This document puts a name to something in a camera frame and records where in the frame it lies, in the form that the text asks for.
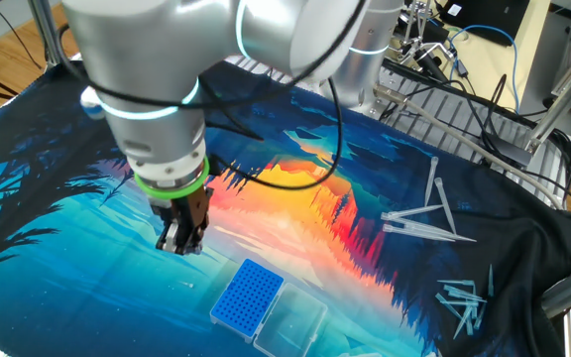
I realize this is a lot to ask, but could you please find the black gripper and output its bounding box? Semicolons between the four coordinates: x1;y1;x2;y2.
146;185;214;258

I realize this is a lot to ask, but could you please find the blue tip box clear lid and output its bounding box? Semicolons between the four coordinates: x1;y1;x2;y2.
209;258;329;357

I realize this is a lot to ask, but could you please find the clear large pipette tip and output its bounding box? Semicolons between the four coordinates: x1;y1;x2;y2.
422;156;440;208
433;177;459;235
380;203;446;222
382;222;478;244
393;217;460;239

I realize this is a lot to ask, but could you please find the printed sunset forest cloth mat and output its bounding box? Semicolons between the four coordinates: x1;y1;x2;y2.
0;61;571;357

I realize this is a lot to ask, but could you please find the small white round container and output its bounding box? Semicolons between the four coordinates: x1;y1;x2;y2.
79;86;107;121

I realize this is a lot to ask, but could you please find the metal clamp stand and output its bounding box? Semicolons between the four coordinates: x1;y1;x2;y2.
397;0;460;85

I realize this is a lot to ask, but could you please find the black power brick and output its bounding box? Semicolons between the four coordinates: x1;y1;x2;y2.
486;132;534;169

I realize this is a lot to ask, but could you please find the beige desk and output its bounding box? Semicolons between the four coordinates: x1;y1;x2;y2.
431;0;557;118

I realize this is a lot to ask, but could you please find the black laptop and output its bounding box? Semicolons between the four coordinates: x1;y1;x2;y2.
437;0;532;49

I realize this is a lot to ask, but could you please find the green wrist flange ring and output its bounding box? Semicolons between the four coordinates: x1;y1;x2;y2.
134;156;211;201

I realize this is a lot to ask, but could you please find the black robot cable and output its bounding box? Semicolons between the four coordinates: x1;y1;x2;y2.
57;0;369;192

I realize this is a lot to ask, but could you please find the grey hose metal connector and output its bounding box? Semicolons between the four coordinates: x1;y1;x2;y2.
372;82;565;212

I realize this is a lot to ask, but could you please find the blue cable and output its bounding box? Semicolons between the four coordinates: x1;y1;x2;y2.
444;23;522;116

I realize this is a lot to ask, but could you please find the black cable bundle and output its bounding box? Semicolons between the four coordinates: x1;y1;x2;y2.
379;57;571;217

